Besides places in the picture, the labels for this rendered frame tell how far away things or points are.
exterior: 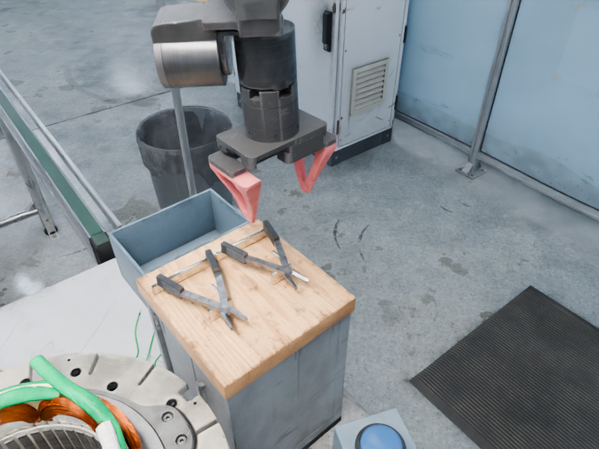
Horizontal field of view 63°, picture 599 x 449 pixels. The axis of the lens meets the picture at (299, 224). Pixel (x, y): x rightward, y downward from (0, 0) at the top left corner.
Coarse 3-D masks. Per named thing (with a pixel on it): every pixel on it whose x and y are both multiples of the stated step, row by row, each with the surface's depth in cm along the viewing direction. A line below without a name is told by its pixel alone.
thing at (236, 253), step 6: (222, 246) 62; (228, 246) 61; (234, 246) 62; (222, 252) 63; (228, 252) 62; (234, 252) 61; (240, 252) 61; (246, 252) 61; (234, 258) 62; (240, 258) 61
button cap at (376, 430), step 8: (368, 432) 48; (376, 432) 48; (384, 432) 48; (392, 432) 48; (360, 440) 48; (368, 440) 47; (376, 440) 47; (384, 440) 47; (392, 440) 47; (400, 440) 48; (360, 448) 47; (368, 448) 47; (376, 448) 47; (384, 448) 47; (392, 448) 47; (400, 448) 47
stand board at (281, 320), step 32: (256, 224) 70; (192, 256) 64; (256, 256) 64; (288, 256) 64; (192, 288) 60; (256, 288) 60; (288, 288) 60; (320, 288) 60; (192, 320) 56; (256, 320) 56; (288, 320) 56; (320, 320) 56; (192, 352) 54; (224, 352) 53; (256, 352) 53; (288, 352) 54; (224, 384) 50
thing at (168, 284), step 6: (156, 276) 57; (162, 276) 57; (162, 282) 57; (168, 282) 57; (174, 282) 57; (162, 288) 58; (168, 288) 57; (174, 288) 56; (180, 288) 56; (174, 294) 57
